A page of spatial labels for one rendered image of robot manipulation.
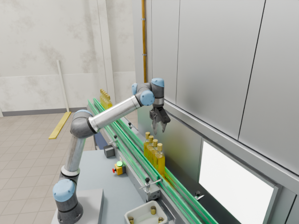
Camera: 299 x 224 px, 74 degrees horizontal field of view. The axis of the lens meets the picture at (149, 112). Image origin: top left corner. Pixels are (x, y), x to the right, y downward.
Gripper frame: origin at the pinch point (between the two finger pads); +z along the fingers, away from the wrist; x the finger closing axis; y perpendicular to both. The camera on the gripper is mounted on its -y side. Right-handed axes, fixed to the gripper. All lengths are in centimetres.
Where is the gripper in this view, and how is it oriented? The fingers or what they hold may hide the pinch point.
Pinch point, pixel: (159, 132)
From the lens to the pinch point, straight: 130.3
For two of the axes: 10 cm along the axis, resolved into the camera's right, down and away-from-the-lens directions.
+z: 0.2, 9.1, 4.2
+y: -4.7, -3.6, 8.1
